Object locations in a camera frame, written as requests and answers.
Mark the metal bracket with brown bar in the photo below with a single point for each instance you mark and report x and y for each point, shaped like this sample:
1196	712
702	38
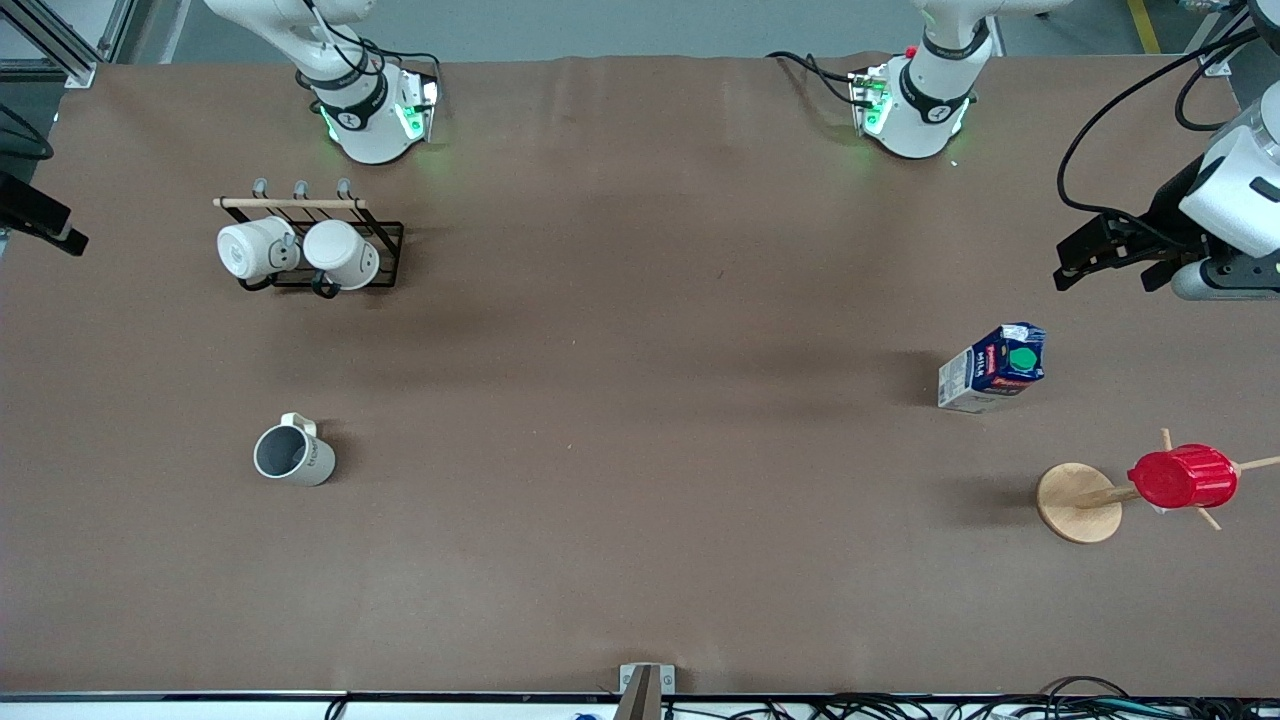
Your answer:
645	690

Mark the white mug with face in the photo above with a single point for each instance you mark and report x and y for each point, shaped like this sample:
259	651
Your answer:
250	250

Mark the blue white milk carton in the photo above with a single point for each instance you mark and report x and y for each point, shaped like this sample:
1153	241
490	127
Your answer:
990	375

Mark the brown table cover sheet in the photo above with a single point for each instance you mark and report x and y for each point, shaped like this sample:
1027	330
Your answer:
640	550

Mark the wooden mug tree stand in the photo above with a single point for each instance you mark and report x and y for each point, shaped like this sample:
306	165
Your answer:
1078	503

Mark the aluminium frame profile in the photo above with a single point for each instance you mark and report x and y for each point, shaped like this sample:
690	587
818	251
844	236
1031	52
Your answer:
1222	60
60	45

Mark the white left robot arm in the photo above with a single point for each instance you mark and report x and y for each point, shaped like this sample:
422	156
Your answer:
925	110

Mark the grey ceramic mug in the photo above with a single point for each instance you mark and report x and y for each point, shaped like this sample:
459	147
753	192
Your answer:
300	458

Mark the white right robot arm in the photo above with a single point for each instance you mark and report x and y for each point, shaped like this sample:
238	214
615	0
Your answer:
365	120

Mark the red ribbed plastic cup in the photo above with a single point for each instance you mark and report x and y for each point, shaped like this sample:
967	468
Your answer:
1185	478

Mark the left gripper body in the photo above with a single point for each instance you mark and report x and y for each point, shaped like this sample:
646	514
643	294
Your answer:
1166	212

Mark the plain white mug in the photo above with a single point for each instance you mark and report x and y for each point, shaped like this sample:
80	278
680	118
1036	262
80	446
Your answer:
345	255

